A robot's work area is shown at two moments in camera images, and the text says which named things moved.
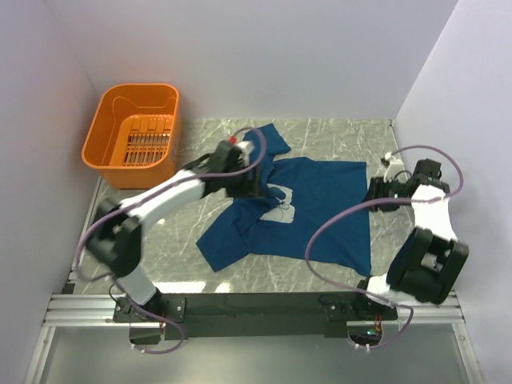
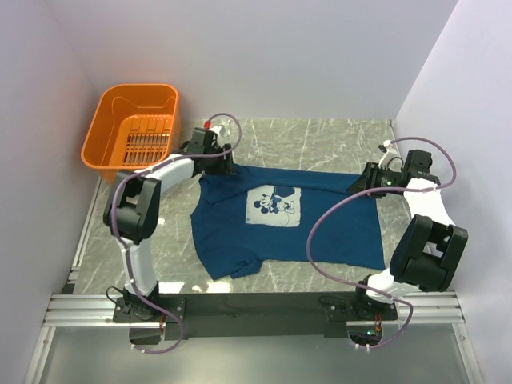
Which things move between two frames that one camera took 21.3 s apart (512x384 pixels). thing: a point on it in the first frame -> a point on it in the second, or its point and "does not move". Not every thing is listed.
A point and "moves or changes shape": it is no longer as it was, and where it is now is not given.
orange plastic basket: [134, 138] does not move
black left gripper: [244, 190] -> [226, 166]
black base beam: [254, 315] does not move
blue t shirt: [310, 208] moves or changes shape
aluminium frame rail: [97, 310] does not move
